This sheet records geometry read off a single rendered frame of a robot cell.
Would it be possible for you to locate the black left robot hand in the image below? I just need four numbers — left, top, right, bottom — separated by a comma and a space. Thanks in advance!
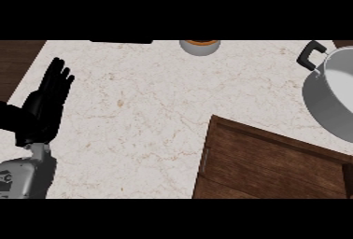
0, 57, 76, 148

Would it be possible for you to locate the grey can with orange top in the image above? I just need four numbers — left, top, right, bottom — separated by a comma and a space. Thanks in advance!
178, 40, 222, 57

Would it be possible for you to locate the silver pot with black handle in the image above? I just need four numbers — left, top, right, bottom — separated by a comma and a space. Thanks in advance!
296, 40, 353, 144

